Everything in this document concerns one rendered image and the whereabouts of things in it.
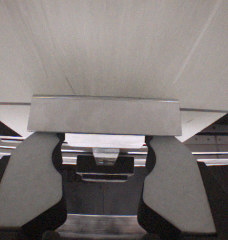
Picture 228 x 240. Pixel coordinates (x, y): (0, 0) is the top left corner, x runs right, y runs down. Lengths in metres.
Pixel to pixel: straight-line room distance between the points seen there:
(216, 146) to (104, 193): 0.42
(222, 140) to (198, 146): 0.08
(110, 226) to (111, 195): 0.50
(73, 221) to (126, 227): 0.06
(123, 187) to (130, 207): 0.08
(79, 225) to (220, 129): 0.44
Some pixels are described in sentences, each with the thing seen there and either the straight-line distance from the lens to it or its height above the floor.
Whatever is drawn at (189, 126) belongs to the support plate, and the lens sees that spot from 0.17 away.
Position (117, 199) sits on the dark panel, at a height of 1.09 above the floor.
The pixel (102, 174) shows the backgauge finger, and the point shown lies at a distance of 0.40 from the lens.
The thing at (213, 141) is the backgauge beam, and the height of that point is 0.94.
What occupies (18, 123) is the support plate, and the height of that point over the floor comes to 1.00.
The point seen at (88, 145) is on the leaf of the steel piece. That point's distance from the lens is 0.22.
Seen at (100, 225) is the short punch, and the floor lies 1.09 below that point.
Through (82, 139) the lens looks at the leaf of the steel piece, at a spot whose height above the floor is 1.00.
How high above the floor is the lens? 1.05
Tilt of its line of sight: 20 degrees down
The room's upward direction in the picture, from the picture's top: 179 degrees counter-clockwise
